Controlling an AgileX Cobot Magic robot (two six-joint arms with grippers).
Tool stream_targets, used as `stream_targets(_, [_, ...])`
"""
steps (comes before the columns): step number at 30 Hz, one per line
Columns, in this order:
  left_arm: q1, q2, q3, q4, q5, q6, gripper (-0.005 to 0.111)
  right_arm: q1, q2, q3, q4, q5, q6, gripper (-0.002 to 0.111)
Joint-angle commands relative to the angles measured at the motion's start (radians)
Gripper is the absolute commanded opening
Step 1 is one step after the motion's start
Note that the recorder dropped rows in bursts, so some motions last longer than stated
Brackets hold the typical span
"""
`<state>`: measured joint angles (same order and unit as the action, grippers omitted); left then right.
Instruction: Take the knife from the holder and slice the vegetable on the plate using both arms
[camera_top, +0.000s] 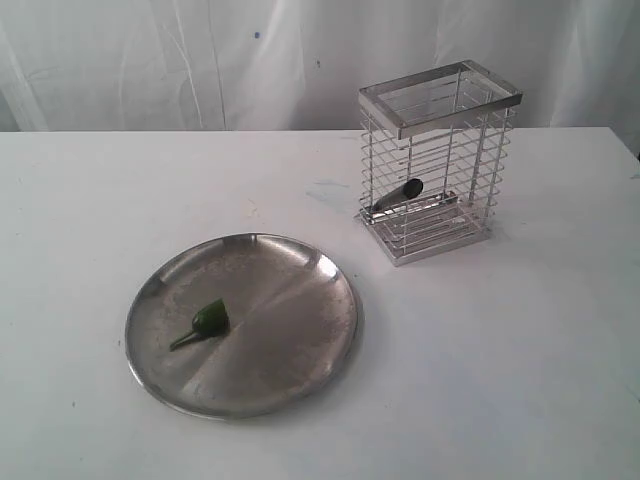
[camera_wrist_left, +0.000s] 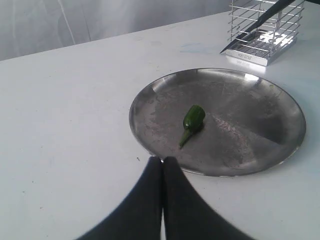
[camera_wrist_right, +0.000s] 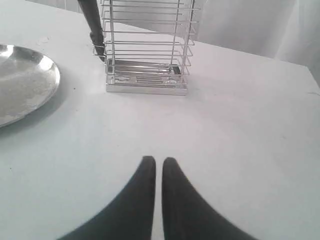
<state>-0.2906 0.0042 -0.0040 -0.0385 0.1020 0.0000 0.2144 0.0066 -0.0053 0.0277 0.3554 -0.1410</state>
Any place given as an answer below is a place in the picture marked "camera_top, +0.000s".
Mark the green cucumber end with stem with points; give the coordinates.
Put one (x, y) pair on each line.
(209, 322)

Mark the round stainless steel plate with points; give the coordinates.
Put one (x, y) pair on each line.
(293, 314)

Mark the chrome wire utensil holder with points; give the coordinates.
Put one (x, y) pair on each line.
(448, 127)

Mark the white backdrop curtain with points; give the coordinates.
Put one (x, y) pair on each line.
(272, 65)

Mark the black kitchen knife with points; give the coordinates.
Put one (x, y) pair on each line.
(411, 189)

